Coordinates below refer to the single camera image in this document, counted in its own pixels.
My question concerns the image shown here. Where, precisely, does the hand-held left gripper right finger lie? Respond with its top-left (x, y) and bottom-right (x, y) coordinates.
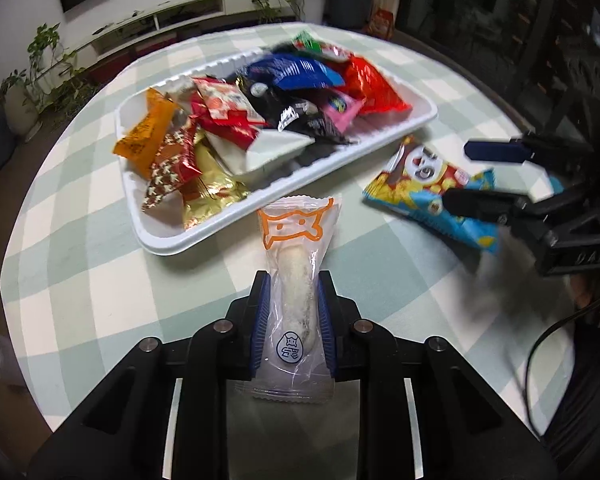
top-left (318, 270), bottom-right (557, 480)

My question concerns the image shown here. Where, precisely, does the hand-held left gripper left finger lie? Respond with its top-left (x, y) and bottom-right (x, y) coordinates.
top-left (27, 270), bottom-right (271, 480)

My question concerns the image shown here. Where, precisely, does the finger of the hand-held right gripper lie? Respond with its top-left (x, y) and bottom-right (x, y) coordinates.
top-left (463, 130), bottom-right (594, 172)
top-left (444, 188), bottom-right (552, 229)

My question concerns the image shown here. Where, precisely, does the clear packet with orange print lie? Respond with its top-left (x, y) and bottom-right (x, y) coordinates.
top-left (252, 194), bottom-right (342, 404)

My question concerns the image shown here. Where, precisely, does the light blue snack packet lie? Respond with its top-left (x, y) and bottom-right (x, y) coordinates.
top-left (362, 135), bottom-right (499, 254)

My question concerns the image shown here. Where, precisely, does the white plastic tray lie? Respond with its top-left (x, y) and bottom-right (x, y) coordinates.
top-left (116, 42), bottom-right (439, 257)

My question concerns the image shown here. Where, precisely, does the orange snack packet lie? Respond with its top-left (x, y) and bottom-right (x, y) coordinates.
top-left (113, 87), bottom-right (182, 181)

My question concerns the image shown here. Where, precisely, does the plain red snack packet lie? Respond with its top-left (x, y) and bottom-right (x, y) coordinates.
top-left (339, 56), bottom-right (412, 117)

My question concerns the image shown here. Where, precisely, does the gold snack packet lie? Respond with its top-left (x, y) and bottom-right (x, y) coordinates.
top-left (181, 140), bottom-right (252, 232)

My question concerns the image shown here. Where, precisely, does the pink snack packet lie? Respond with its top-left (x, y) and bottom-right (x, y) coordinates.
top-left (319, 87), bottom-right (367, 132)

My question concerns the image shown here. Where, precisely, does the red paper bag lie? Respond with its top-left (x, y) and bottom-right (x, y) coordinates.
top-left (369, 8), bottom-right (397, 39)

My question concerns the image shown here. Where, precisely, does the large white snack packet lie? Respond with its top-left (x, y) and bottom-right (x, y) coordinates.
top-left (204, 127), bottom-right (317, 187)

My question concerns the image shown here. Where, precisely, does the dark red star-print packet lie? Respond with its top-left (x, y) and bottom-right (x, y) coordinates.
top-left (140, 124), bottom-right (204, 212)

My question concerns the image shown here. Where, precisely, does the black snack packet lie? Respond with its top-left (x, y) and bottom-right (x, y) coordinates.
top-left (230, 74), bottom-right (362, 147)

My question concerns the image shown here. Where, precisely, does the green snack packet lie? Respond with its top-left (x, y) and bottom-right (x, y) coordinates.
top-left (292, 30), bottom-right (352, 62)

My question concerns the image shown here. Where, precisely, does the dark blue snack packet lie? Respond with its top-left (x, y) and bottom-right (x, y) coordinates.
top-left (244, 52), bottom-right (347, 92)

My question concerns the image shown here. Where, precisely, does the glossy red patterned packet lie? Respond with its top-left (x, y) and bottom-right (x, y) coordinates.
top-left (190, 77), bottom-right (269, 149)

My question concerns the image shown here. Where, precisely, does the red storage box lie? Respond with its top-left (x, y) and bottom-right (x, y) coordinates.
top-left (134, 35), bottom-right (177, 59)
top-left (86, 52), bottom-right (132, 86)

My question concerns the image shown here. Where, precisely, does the white television cabinet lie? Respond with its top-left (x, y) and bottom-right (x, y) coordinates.
top-left (64, 0), bottom-right (293, 63)

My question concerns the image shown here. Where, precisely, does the plant in tall white pot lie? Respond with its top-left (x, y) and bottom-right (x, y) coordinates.
top-left (0, 70), bottom-right (42, 137)

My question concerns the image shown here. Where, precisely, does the trailing vine plant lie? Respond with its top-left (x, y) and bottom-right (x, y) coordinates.
top-left (26, 24), bottom-right (83, 113)

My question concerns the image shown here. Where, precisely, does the black cable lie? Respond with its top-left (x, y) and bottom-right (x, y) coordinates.
top-left (526, 305), bottom-right (600, 437)

